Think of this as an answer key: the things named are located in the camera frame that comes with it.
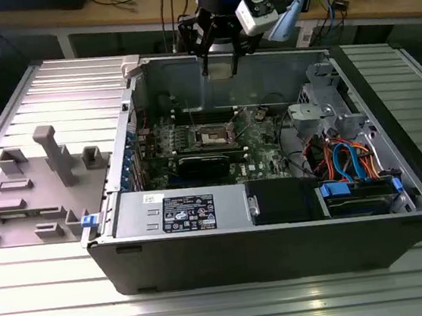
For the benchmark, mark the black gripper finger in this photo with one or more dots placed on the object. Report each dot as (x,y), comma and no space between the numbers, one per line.
(242,40)
(191,34)

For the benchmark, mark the silver CPU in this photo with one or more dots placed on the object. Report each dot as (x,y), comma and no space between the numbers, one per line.
(221,72)

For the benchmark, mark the metal locking lever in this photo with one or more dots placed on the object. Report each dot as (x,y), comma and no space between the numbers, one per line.
(242,124)
(192,114)

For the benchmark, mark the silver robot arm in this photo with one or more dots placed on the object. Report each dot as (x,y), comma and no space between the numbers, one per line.
(287,19)

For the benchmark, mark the CPU socket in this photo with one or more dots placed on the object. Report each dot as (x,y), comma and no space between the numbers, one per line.
(210,137)

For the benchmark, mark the black drive bay cover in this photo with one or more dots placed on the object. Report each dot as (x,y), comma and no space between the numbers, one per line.
(281,201)

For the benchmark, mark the white labelled box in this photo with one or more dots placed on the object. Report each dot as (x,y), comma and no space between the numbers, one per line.
(306,36)

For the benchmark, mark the round coin battery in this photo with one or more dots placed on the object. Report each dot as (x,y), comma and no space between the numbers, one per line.
(261,113)

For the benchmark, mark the metal disk bay cage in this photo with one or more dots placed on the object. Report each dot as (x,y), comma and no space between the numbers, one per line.
(305,113)

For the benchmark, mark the black power adapter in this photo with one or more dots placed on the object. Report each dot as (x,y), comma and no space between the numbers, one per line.
(340,4)

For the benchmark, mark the green motherboard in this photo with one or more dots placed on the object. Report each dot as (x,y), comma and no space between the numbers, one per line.
(259,148)

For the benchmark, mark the wooden desk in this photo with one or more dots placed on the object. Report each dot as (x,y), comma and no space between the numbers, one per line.
(77,18)

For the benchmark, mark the black graphics card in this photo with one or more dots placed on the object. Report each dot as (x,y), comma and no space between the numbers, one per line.
(204,166)

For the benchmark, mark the black equipment box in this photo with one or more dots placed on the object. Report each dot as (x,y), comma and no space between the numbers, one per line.
(33,3)

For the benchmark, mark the hard disk in blue carrier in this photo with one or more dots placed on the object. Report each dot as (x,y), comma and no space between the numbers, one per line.
(338,189)

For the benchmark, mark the grey power supply unit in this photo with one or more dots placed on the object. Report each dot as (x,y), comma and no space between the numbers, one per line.
(137,216)

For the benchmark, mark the blue case latch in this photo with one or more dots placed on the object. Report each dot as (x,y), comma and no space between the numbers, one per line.
(89,221)

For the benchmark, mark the black PC case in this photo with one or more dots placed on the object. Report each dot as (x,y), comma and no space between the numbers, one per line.
(244,253)

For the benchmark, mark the grey parts rack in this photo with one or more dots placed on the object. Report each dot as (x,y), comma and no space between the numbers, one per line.
(43,192)

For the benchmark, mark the green RAM stick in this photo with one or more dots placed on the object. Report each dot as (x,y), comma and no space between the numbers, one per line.
(30,214)

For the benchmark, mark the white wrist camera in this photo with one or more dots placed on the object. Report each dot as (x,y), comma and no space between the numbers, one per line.
(256,19)

